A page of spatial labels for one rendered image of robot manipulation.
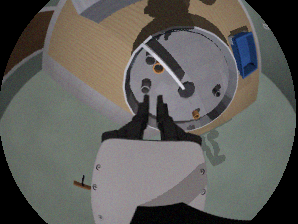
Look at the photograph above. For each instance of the bronze bushing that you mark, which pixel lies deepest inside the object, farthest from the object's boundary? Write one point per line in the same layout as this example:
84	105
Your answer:
196	114
158	71

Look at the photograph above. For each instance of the blue open box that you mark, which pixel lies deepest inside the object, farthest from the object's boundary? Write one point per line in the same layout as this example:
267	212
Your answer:
247	55

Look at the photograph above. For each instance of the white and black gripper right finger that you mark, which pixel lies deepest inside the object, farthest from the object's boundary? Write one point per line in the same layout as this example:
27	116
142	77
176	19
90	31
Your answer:
168	129

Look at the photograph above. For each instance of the grey round turning table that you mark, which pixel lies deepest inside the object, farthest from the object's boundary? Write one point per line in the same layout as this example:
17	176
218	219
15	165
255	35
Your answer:
197	57

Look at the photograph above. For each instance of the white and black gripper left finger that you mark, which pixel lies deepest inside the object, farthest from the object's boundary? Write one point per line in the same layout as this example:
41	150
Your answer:
132	130

